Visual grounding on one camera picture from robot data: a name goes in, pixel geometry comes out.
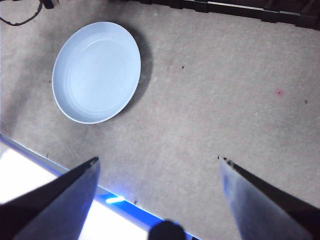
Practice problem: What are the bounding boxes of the blue round plate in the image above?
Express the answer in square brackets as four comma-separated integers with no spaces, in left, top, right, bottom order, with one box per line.
[51,21,142,125]

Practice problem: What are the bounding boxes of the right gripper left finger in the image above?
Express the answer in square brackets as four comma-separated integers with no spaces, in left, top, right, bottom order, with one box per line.
[0,156,101,240]

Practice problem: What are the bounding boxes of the black round object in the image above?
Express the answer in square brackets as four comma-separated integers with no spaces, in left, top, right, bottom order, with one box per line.
[148,219,186,240]

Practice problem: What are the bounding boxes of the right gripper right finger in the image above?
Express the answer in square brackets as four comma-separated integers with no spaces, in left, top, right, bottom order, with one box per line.
[217,156,320,240]

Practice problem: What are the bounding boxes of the black plate rack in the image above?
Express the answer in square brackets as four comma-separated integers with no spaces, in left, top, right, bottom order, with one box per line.
[109,0,320,32]

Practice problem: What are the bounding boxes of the thin black cable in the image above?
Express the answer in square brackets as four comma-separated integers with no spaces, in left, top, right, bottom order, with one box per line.
[0,0,44,27]

